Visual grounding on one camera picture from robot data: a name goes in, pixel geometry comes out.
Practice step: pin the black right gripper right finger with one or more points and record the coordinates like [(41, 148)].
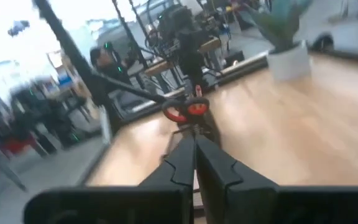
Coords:
[(216, 180)]

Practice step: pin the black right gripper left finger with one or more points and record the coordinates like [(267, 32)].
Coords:
[(179, 168)]

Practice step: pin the red and black scissors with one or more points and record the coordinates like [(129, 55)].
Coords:
[(197, 109)]

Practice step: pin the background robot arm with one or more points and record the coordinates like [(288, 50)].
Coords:
[(110, 67)]

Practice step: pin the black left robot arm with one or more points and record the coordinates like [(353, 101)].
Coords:
[(193, 59)]

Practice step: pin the leafy plant in white pot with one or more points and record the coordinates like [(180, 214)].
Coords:
[(289, 63)]

